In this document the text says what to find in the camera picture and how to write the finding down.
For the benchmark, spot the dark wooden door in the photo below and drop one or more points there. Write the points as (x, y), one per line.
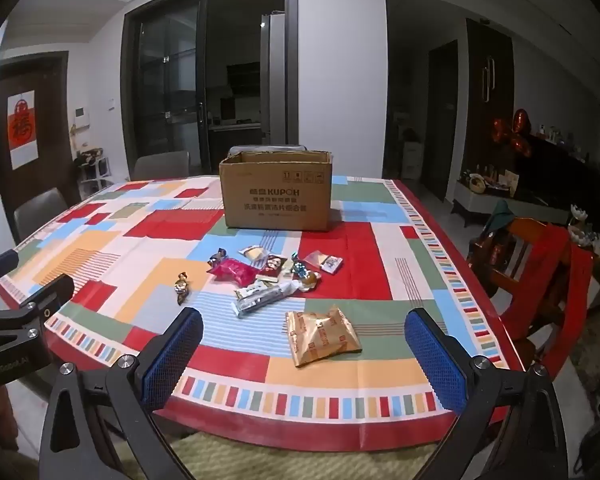
(50, 135)

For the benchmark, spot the woven basket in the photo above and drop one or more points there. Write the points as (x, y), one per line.
(476, 183)

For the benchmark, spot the dark interior door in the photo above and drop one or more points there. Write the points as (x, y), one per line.
(442, 120)

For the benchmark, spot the orange snack packet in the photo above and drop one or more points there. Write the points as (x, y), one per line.
(322, 337)

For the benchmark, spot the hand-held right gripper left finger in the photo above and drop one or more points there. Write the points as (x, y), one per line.
(172, 360)

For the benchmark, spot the braised egg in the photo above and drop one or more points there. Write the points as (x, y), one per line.
(309, 278)

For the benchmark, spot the dark red small packet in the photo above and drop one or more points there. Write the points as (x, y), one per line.
(271, 266)

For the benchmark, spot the beige rug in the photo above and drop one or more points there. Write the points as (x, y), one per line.
(230, 460)

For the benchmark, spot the dark glass sliding door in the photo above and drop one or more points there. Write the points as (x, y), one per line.
(165, 85)

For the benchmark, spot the white flower ornament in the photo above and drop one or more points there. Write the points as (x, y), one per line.
(578, 217)

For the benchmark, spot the clear packet with yellow cake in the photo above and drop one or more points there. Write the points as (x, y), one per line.
(254, 255)

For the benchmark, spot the red foil balloon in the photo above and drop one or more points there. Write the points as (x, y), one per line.
(501, 132)
(523, 147)
(520, 120)

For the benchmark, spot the clear triangular snack packet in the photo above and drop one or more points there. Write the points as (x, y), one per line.
(315, 260)

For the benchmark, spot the white bin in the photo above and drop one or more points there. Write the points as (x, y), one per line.
(412, 160)

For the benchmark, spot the pink snack packet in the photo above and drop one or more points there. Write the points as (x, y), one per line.
(232, 271)

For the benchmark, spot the white wall intercom panel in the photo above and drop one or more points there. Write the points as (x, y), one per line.
(83, 116)

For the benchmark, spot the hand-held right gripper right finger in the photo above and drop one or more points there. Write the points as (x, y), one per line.
(435, 362)

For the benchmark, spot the blue gold foil candy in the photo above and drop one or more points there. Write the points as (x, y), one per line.
(295, 258)
(297, 271)

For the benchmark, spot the grey refrigerator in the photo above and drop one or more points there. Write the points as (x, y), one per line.
(272, 80)

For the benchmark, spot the colourful patchwork tablecloth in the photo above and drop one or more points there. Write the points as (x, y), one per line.
(355, 240)

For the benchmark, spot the white low sideboard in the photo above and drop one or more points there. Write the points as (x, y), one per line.
(520, 205)

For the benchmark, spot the wooden chair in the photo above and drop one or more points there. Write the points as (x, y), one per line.
(500, 260)

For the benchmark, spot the grey dining chair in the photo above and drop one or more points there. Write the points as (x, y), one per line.
(162, 165)
(267, 148)
(40, 212)

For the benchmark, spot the red white door poster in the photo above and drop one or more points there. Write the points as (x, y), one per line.
(22, 130)

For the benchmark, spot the brown cardboard box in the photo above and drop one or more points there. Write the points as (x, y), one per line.
(275, 200)

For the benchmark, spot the silver white snack bar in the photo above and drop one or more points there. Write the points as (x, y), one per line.
(260, 300)

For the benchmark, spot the white small shelf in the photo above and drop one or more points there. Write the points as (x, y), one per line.
(94, 167)

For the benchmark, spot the white purple snack packet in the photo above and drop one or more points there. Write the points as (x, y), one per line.
(333, 265)

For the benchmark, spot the dark tall cabinet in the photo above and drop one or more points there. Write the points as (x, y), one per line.
(490, 110)

